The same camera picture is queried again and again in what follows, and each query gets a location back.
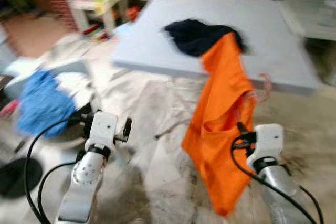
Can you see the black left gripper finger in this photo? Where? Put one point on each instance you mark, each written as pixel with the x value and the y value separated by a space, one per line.
pixel 126 127

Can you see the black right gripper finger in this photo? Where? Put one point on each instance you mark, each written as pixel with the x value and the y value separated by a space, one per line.
pixel 241 128

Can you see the orange t-shirt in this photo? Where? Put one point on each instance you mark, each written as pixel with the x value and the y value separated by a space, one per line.
pixel 220 119

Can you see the blue knit garment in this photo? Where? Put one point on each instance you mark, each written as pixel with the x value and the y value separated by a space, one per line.
pixel 44 103

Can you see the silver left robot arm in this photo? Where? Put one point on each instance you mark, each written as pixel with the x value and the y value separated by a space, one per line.
pixel 84 182

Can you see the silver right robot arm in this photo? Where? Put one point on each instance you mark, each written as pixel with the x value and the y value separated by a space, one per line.
pixel 278 192

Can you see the white garment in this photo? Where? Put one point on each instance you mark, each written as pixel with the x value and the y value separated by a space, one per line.
pixel 76 87

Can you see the light blue child chair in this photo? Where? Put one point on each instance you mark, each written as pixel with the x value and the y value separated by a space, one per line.
pixel 68 66

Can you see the grey folding table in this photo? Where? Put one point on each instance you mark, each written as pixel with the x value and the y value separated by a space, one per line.
pixel 273 40

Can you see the navy garment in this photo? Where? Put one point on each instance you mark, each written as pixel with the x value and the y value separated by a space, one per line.
pixel 194 35

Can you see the black standing fan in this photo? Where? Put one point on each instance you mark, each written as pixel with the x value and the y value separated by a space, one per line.
pixel 21 178

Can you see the pink toy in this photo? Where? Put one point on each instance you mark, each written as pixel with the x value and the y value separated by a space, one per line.
pixel 8 109

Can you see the small white table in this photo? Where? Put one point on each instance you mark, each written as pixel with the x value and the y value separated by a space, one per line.
pixel 97 6

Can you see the white plastic table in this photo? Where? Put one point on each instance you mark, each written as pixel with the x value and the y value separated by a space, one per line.
pixel 310 17

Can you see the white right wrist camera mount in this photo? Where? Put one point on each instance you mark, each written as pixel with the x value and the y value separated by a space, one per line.
pixel 268 140

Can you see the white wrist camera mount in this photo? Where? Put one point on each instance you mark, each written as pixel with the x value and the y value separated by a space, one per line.
pixel 268 140
pixel 102 127

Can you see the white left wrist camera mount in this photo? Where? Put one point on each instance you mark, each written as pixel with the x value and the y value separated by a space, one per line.
pixel 102 127

